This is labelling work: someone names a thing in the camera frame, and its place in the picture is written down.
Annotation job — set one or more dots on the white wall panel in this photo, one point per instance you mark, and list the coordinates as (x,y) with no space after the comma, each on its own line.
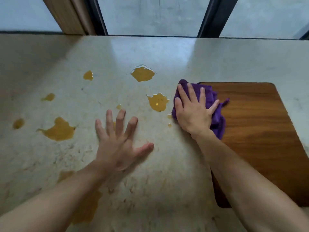
(24,14)

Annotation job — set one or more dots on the person's right hand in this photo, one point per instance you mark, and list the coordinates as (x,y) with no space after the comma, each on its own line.
(195,115)

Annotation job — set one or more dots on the wooden post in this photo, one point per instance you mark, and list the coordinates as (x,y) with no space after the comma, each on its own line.
(70,14)

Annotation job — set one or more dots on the black window mullion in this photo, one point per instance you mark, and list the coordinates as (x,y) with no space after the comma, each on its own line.
(304,33)
(96,14)
(216,16)

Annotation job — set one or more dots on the yellow liquid spills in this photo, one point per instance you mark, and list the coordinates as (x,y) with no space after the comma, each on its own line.
(60,131)

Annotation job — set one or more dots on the purple cleaning cloth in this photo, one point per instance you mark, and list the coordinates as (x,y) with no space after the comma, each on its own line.
(218,123)

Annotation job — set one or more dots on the person's left hand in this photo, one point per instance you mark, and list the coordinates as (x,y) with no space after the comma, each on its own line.
(116,152)

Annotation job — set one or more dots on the wooden inlay panel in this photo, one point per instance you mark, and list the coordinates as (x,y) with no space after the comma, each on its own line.
(260,118)

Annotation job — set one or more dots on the person's right forearm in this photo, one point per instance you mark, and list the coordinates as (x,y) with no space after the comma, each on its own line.
(253,190)

